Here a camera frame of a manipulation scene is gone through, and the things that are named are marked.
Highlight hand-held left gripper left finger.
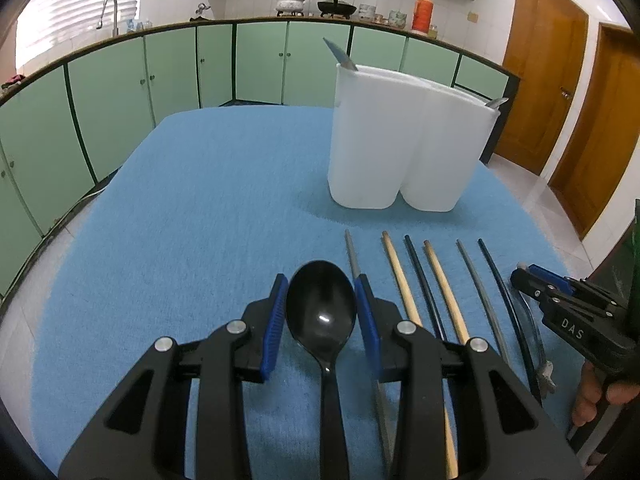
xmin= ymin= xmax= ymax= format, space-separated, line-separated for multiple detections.
xmin=58 ymin=274 xmax=290 ymax=480

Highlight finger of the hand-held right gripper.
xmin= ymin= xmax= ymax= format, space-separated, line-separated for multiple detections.
xmin=510 ymin=269 xmax=558 ymax=313
xmin=520 ymin=262 xmax=581 ymax=297

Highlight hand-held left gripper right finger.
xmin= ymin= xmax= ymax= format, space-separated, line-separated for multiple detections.
xmin=354 ymin=274 xmax=583 ymax=480

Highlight black chopstick with gold band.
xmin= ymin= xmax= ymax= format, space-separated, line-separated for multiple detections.
xmin=477 ymin=238 xmax=544 ymax=408
xmin=404 ymin=234 xmax=447 ymax=342

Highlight grey chopstick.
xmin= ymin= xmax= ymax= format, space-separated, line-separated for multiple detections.
xmin=456 ymin=240 xmax=512 ymax=367
xmin=345 ymin=230 xmax=393 ymax=467

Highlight black plastic spoon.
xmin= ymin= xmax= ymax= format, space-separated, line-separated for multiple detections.
xmin=285 ymin=259 xmax=358 ymax=480

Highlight light wooden chopstick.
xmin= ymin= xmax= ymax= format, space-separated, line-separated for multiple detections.
xmin=381 ymin=230 xmax=459 ymax=480
xmin=423 ymin=240 xmax=471 ymax=345

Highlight white plastic utensil holder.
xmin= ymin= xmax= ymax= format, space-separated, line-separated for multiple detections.
xmin=327 ymin=62 xmax=502 ymax=212

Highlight person's right hand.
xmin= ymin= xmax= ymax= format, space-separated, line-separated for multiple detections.
xmin=572 ymin=364 xmax=640 ymax=427

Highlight dark glass cabinet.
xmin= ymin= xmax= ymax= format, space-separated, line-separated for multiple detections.
xmin=587 ymin=210 xmax=640 ymax=306

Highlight blue tablecloth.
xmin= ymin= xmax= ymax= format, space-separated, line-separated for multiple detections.
xmin=30 ymin=107 xmax=591 ymax=480

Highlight plain wooden door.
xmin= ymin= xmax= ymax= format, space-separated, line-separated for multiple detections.
xmin=547 ymin=21 xmax=640 ymax=242

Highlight grey knife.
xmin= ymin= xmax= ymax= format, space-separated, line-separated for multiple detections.
xmin=322 ymin=37 xmax=360 ymax=72

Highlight green lower kitchen cabinets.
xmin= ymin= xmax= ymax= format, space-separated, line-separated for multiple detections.
xmin=0 ymin=15 xmax=522 ymax=301

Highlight orange thermos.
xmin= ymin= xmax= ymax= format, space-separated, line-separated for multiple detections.
xmin=411 ymin=0 xmax=432 ymax=34

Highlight black wok with lid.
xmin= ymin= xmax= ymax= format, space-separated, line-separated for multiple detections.
xmin=317 ymin=0 xmax=357 ymax=19

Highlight chrome sink faucet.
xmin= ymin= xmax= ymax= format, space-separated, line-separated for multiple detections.
xmin=97 ymin=0 xmax=119 ymax=37

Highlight window blinds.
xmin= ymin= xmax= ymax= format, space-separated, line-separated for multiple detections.
xmin=14 ymin=0 xmax=147 ymax=70

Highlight wooden door with handle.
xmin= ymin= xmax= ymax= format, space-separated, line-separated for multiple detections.
xmin=494 ymin=0 xmax=590 ymax=177

